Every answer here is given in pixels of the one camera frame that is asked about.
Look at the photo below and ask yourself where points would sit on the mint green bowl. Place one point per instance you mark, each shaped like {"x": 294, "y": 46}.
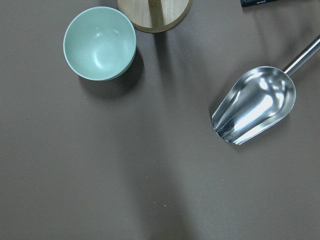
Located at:
{"x": 100, "y": 44}

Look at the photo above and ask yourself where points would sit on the steel scoop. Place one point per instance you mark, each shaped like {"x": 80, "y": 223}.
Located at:
{"x": 261, "y": 97}

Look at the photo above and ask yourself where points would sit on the wooden mug tree stand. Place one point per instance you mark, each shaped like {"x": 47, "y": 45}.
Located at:
{"x": 155, "y": 16}

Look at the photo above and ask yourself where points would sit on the black framed box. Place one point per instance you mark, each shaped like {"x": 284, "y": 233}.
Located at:
{"x": 249, "y": 3}

